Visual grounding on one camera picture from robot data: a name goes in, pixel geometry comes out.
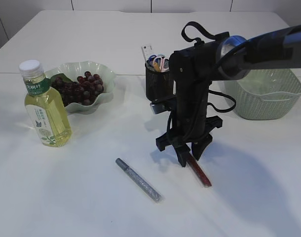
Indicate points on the clear plastic ruler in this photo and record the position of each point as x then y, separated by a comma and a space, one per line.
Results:
147, 51

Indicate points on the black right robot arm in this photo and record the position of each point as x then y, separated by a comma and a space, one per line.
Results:
224, 57

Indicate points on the pink scissors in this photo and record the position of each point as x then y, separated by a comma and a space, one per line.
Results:
163, 62

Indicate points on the black mesh pen holder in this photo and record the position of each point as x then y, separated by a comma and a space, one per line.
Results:
158, 84

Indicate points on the gold glitter pen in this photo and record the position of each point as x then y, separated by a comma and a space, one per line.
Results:
156, 67

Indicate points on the purple grape bunch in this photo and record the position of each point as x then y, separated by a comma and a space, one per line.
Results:
84, 90

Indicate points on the blue scissors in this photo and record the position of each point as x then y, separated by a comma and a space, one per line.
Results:
153, 56

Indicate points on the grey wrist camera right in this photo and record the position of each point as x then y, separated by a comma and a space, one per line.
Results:
164, 104

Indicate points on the green tea bottle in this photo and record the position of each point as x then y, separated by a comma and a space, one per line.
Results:
44, 106

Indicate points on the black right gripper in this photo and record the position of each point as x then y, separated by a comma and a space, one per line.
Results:
189, 136

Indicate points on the green woven plastic basket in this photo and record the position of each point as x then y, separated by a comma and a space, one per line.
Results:
264, 94

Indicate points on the grey glitter pen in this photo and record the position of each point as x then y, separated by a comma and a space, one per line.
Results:
142, 183

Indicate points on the red glitter pen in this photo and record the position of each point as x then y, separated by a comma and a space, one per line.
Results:
198, 170

